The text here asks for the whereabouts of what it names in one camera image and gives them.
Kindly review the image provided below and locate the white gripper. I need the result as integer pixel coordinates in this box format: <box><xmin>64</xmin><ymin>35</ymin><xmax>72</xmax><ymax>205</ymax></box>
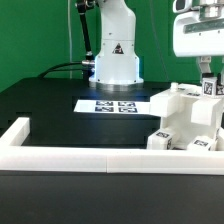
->
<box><xmin>173</xmin><ymin>11</ymin><xmax>224</xmax><ymax>84</ymax></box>

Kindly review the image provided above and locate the small tagged nut cube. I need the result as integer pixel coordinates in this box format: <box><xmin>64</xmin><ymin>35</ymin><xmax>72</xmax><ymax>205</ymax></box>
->
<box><xmin>202</xmin><ymin>77</ymin><xmax>224</xmax><ymax>98</ymax></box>

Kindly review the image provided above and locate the white chair back frame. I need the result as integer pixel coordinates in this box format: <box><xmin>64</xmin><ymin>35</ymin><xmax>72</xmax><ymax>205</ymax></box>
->
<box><xmin>149</xmin><ymin>83</ymin><xmax>223</xmax><ymax>127</ymax></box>

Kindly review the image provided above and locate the white tag sheet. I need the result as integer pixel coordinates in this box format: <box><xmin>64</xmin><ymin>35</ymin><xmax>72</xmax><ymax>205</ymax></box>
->
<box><xmin>74</xmin><ymin>100</ymin><xmax>150</xmax><ymax>115</ymax></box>

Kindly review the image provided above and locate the white U-shaped fence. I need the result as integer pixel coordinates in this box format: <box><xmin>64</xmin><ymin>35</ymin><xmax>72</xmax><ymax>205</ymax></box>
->
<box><xmin>0</xmin><ymin>117</ymin><xmax>224</xmax><ymax>175</ymax></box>

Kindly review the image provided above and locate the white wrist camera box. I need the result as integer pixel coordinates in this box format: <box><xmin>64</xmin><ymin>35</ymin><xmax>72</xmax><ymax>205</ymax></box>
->
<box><xmin>173</xmin><ymin>0</ymin><xmax>199</xmax><ymax>13</ymax></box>

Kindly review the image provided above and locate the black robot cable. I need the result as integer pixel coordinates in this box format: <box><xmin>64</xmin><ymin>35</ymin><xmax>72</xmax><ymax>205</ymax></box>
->
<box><xmin>36</xmin><ymin>0</ymin><xmax>98</xmax><ymax>80</ymax></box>

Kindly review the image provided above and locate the thin white cable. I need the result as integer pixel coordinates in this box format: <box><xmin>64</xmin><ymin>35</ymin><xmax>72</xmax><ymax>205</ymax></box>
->
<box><xmin>67</xmin><ymin>0</ymin><xmax>74</xmax><ymax>80</ymax></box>

